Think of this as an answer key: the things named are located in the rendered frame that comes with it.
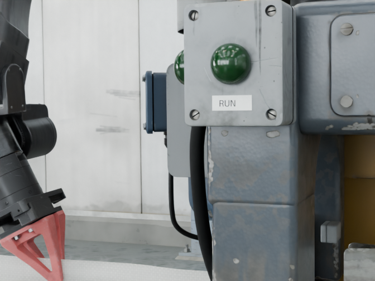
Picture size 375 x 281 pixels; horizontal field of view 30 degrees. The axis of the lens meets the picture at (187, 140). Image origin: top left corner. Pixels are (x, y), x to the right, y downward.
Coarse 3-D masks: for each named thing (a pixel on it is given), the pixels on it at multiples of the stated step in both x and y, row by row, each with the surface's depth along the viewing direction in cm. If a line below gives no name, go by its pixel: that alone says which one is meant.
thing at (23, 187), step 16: (0, 160) 79; (16, 160) 80; (0, 176) 79; (16, 176) 79; (32, 176) 81; (0, 192) 79; (16, 192) 79; (32, 192) 80; (48, 192) 82; (0, 208) 79; (16, 208) 76; (0, 224) 79
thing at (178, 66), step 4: (180, 52) 53; (176, 56) 53; (180, 56) 53; (176, 60) 53; (180, 60) 53; (176, 64) 53; (180, 64) 53; (176, 68) 53; (180, 68) 53; (176, 72) 53; (180, 72) 53; (176, 76) 54; (180, 76) 53; (180, 80) 53
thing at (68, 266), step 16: (0, 256) 83; (16, 256) 82; (0, 272) 83; (16, 272) 82; (32, 272) 82; (64, 272) 81; (80, 272) 80; (96, 272) 79; (112, 272) 79; (128, 272) 78; (144, 272) 77; (160, 272) 76; (176, 272) 76; (192, 272) 75
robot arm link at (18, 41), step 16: (0, 0) 81; (16, 0) 82; (0, 16) 80; (16, 16) 82; (0, 32) 79; (16, 32) 81; (0, 48) 78; (16, 48) 81; (0, 64) 78; (0, 80) 78; (0, 96) 78
